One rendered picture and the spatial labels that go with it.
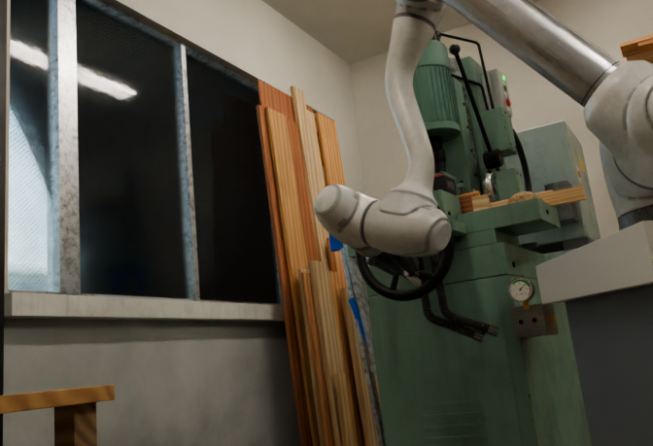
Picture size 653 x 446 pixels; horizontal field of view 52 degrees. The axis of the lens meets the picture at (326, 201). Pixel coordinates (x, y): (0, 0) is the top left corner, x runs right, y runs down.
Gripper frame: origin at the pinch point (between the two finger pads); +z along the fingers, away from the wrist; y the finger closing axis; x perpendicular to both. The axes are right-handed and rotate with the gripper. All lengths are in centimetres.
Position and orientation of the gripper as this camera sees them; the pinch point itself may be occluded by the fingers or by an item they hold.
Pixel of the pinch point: (413, 275)
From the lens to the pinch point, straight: 172.6
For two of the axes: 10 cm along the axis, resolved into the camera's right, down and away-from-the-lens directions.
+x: -0.9, 8.6, -5.0
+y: -8.5, 2.1, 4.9
